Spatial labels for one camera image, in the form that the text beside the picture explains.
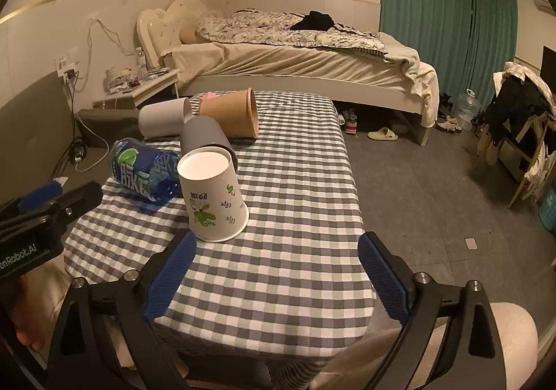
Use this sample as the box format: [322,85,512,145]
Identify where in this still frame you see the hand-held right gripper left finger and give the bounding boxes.
[46,231,198,390]

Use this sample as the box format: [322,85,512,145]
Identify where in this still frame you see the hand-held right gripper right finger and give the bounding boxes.
[357,231,512,390]

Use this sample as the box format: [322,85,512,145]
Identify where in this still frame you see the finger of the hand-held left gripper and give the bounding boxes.
[43,181,104,238]
[0,176,67,221]

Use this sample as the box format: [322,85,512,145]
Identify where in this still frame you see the white paper cup green print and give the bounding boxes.
[177,146,250,242]

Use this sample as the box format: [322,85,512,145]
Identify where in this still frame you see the light grey cup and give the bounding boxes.
[138,97,193,140]

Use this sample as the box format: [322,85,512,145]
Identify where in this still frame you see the dark grey cup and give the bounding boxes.
[180,117,238,169]

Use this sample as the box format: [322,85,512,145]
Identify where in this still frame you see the brown paper cup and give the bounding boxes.
[199,88,259,139]

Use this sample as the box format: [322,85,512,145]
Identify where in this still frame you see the person's left hand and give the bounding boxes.
[9,277,48,351]

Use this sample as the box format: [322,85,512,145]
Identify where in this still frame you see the person's left leg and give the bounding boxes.
[26,260,144,379]

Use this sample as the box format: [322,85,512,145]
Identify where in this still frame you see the person's leg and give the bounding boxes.
[26,260,144,379]
[321,302,540,390]

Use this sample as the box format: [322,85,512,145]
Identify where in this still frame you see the blue plastic bottle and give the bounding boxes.
[108,137,182,205]

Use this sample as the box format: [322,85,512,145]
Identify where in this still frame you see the checkered tablecloth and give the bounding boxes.
[64,90,377,375]

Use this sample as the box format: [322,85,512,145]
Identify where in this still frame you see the white nightstand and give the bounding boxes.
[93,69,181,111]

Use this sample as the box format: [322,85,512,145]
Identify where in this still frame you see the person's right leg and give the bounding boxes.
[321,302,540,390]

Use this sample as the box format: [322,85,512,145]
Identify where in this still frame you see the green slipper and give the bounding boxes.
[367,127,399,142]

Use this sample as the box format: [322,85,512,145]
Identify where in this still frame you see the clear water bottle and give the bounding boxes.
[134,47,147,81]

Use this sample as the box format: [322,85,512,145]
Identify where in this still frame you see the white shoes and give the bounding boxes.
[436,115,464,134]

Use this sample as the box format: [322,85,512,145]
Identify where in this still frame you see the wooden chair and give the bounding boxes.
[506,112,556,209]

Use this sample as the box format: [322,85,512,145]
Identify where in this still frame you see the large clear water jug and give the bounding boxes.
[456,88,482,122]

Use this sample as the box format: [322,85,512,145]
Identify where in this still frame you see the cream pillow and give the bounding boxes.
[165,0,225,44]

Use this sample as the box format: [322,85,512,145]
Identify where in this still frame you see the cream blanket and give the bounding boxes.
[382,32,440,127]

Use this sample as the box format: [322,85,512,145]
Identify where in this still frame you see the pile of clothes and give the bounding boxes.
[475,61,556,166]

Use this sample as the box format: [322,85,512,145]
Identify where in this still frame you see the cream bed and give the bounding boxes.
[137,7,439,146]

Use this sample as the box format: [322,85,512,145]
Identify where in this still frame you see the patterned quilt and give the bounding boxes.
[195,10,388,56]

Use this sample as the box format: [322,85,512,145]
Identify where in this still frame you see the black garment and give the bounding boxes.
[290,11,345,32]

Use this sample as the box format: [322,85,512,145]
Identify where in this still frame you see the black screen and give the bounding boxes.
[541,46,556,92]

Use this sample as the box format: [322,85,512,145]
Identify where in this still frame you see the white air conditioner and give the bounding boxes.
[531,0,556,18]

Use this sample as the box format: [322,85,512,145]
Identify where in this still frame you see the white wall socket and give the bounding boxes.
[55,49,81,79]

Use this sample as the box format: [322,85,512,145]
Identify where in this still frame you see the white wall cable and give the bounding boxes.
[86,16,140,57]

